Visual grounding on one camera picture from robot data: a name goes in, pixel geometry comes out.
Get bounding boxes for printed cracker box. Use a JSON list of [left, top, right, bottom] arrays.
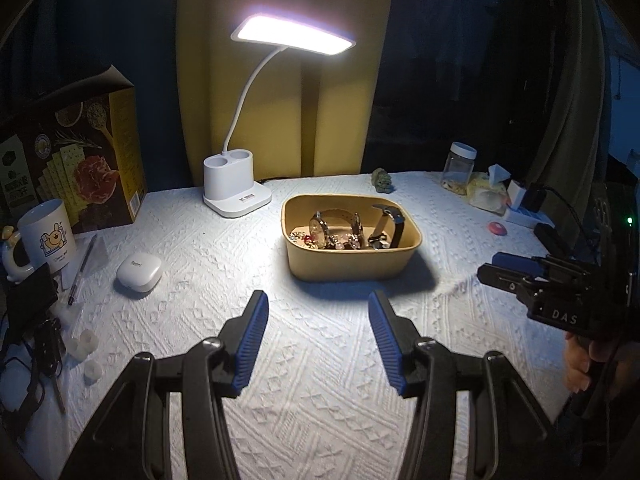
[[0, 65, 147, 235]]

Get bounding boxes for yellow curtain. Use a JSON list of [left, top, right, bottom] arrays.
[[177, 0, 396, 181]]

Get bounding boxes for dark blue curtain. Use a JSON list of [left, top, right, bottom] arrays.
[[0, 0, 193, 196]]

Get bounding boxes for glass jar white lid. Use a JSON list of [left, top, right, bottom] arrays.
[[442, 142, 477, 193]]

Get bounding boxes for white earbuds case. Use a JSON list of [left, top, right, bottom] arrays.
[[116, 253, 162, 294]]

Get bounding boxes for small white caps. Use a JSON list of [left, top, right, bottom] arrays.
[[67, 330, 98, 360]]

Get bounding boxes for white cartoon mug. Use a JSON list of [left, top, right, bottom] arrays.
[[2, 199, 77, 281]]

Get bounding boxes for yellow tissue pack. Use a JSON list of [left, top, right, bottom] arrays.
[[466, 164, 512, 210]]

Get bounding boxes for small green figurine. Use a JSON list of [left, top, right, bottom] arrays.
[[371, 168, 396, 194]]

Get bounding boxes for white textured tablecloth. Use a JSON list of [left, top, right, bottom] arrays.
[[0, 170, 601, 480]]

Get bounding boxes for white power strip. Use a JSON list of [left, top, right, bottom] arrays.
[[502, 205, 556, 228]]

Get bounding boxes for person's right hand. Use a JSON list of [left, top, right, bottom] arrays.
[[564, 332, 601, 393]]

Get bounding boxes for black charger plug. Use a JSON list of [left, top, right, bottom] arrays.
[[522, 183, 548, 213]]

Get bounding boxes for black cable tangle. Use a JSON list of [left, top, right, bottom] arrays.
[[0, 320, 67, 428]]

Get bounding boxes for black pouch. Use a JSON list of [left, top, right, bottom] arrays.
[[6, 264, 60, 338]]

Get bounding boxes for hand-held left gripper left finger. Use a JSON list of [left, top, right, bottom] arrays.
[[60, 290, 271, 480]]

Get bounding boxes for yellow storage box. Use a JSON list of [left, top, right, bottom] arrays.
[[280, 193, 423, 281]]

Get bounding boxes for white desk lamp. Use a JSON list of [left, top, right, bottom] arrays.
[[202, 12, 358, 219]]

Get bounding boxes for black rectangular box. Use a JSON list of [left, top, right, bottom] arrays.
[[534, 222, 571, 256]]

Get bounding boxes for black strap wristwatch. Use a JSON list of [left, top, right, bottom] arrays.
[[367, 203, 405, 250]]

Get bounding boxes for clear ballpoint pen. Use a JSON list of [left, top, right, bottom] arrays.
[[67, 234, 98, 306]]

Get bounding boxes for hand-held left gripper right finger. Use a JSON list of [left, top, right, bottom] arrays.
[[367, 290, 556, 480]]

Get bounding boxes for brown strap wristwatch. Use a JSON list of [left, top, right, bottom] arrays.
[[309, 208, 362, 250]]

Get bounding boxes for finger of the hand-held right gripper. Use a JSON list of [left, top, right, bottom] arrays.
[[476, 264, 540, 308], [491, 252, 553, 282]]

